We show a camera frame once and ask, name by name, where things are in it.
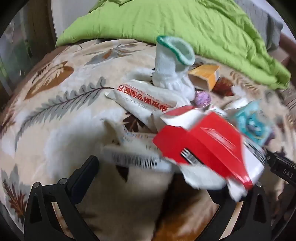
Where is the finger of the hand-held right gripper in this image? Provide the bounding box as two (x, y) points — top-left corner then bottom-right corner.
(265, 150), (296, 164)

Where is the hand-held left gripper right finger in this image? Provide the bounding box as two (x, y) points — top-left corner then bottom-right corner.
(207, 183), (281, 241)

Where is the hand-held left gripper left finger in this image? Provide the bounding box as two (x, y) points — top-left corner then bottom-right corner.
(24, 155), (100, 241)

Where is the red cardboard box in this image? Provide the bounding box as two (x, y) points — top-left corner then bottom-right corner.
(153, 105), (266, 202)

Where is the white packet with red print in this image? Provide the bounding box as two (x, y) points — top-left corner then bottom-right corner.
(105, 80), (183, 130)

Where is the purple ball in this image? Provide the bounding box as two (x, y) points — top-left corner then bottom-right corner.
(194, 90), (212, 107)

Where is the white sock with green cuff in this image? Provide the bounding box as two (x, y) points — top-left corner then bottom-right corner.
(151, 35), (196, 100)

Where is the teal snack packet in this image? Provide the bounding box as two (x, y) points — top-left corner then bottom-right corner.
(233, 101), (272, 145)

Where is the leaf print blanket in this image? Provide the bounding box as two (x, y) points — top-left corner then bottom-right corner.
(0, 38), (296, 241)

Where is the white paper with barcode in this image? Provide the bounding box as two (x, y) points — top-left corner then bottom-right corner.
(103, 145), (174, 173)

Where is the shiny brown wrapper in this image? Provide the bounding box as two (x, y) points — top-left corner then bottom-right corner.
(213, 77), (234, 96)

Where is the brown headboard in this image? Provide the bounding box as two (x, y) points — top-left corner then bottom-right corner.
(279, 31), (296, 70)

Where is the small yellow cardboard box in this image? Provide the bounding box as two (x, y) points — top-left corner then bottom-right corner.
(188, 64), (221, 91)

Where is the grey quilt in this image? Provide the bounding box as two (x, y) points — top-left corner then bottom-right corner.
(233, 0), (284, 51)

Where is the green quilt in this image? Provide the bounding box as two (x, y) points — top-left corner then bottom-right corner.
(55, 0), (292, 91)

